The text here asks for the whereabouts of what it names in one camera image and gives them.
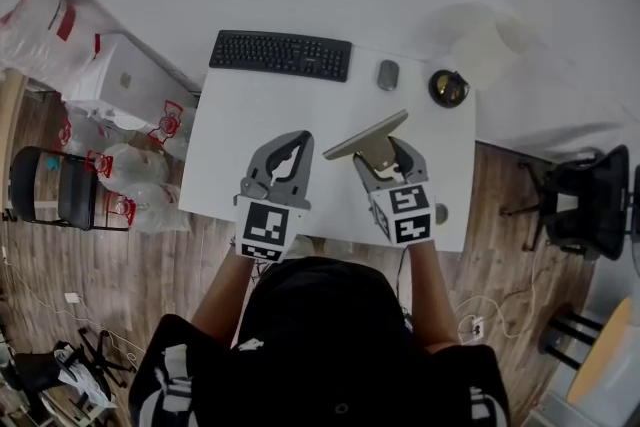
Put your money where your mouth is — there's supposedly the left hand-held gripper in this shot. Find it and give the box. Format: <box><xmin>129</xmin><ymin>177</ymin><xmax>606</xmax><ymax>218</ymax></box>
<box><xmin>232</xmin><ymin>130</ymin><xmax>317</xmax><ymax>264</ymax></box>

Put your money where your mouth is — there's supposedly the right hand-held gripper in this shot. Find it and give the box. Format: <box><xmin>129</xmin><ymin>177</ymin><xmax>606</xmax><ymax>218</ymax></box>
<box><xmin>351</xmin><ymin>135</ymin><xmax>438</xmax><ymax>247</ymax></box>

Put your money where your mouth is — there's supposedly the person's right forearm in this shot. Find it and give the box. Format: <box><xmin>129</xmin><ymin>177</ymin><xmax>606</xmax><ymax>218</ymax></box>
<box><xmin>407</xmin><ymin>240</ymin><xmax>462</xmax><ymax>354</ymax></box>

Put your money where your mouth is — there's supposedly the person's left forearm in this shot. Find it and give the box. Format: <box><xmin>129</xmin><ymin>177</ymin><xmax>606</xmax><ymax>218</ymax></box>
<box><xmin>191</xmin><ymin>254</ymin><xmax>262</xmax><ymax>352</ymax></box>

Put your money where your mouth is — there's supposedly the grey computer mouse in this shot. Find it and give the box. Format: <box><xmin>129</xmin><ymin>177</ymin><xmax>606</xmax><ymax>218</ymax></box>
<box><xmin>376</xmin><ymin>59</ymin><xmax>400</xmax><ymax>92</ymax></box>

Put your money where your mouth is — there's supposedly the black round container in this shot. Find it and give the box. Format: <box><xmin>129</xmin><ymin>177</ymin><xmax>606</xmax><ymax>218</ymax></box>
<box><xmin>428</xmin><ymin>68</ymin><xmax>472</xmax><ymax>109</ymax></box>

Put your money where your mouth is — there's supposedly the black computer keyboard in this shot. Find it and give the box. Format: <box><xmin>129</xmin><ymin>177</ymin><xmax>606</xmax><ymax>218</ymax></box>
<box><xmin>208</xmin><ymin>29</ymin><xmax>354</xmax><ymax>84</ymax></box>

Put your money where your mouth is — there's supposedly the white cardboard box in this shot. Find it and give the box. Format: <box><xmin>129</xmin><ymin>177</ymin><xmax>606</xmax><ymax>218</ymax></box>
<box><xmin>63</xmin><ymin>31</ymin><xmax>202</xmax><ymax>129</ymax></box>

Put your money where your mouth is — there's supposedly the white power strip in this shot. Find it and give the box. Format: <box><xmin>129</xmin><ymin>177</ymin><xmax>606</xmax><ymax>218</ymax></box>
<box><xmin>457</xmin><ymin>314</ymin><xmax>487</xmax><ymax>345</ymax></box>

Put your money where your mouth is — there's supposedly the person's black striped top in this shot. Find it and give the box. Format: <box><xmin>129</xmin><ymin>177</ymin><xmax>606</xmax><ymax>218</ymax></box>
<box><xmin>127</xmin><ymin>256</ymin><xmax>512</xmax><ymax>427</ymax></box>

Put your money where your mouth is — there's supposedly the black office chair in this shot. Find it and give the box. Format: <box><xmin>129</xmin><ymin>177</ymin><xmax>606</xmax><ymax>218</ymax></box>
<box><xmin>501</xmin><ymin>144</ymin><xmax>632</xmax><ymax>263</ymax></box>

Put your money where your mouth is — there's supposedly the black folding chair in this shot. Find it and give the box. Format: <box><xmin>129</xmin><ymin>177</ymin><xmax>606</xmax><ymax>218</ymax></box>
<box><xmin>8</xmin><ymin>145</ymin><xmax>132</xmax><ymax>233</ymax></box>

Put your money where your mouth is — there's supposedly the black chair base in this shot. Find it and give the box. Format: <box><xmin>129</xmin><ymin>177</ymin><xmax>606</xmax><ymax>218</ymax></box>
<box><xmin>76</xmin><ymin>328</ymin><xmax>140</xmax><ymax>387</ymax></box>

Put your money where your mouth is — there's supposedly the white red plastic bag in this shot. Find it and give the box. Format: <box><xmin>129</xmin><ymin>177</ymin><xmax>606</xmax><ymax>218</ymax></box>
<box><xmin>0</xmin><ymin>0</ymin><xmax>119</xmax><ymax>89</ymax></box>

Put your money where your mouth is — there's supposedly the round wooden table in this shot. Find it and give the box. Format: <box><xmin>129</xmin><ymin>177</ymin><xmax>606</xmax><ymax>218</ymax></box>
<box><xmin>566</xmin><ymin>296</ymin><xmax>637</xmax><ymax>407</ymax></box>

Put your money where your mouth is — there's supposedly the black bag with white papers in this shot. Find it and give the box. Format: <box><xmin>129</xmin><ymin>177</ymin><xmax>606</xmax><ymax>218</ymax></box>
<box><xmin>12</xmin><ymin>339</ymin><xmax>119</xmax><ymax>412</ymax></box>

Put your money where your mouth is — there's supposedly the clear water jug red handle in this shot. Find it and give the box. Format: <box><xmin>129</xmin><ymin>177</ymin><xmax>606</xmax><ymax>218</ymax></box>
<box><xmin>84</xmin><ymin>142</ymin><xmax>170</xmax><ymax>192</ymax></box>
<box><xmin>53</xmin><ymin>113</ymin><xmax>109</xmax><ymax>157</ymax></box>
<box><xmin>104</xmin><ymin>181</ymin><xmax>192</xmax><ymax>235</ymax></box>
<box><xmin>147</xmin><ymin>99</ymin><xmax>197</xmax><ymax>159</ymax></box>

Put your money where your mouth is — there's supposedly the white cable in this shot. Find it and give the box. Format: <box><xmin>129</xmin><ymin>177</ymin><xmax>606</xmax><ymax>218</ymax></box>
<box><xmin>452</xmin><ymin>244</ymin><xmax>546</xmax><ymax>341</ymax></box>

